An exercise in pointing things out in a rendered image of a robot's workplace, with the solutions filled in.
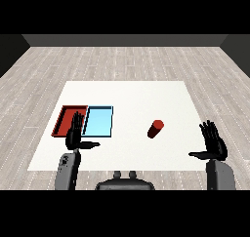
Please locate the red shallow open box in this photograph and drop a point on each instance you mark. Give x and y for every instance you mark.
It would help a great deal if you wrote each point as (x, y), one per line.
(65, 121)

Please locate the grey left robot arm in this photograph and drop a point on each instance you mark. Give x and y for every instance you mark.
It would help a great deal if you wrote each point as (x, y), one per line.
(67, 170)

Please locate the light blue shallow open box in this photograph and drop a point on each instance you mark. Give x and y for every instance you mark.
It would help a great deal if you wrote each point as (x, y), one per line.
(98, 121)

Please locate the red can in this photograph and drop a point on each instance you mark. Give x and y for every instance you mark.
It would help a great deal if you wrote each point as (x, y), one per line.
(155, 128)

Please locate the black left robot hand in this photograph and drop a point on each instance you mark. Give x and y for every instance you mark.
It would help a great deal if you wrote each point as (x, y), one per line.
(74, 138)

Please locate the dark grey robot body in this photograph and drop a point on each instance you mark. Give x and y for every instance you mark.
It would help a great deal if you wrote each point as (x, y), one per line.
(125, 182)

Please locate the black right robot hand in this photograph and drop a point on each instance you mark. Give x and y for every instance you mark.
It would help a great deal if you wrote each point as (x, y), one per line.
(216, 146)

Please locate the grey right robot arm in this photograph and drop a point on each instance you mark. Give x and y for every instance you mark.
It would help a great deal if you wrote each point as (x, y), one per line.
(220, 175)

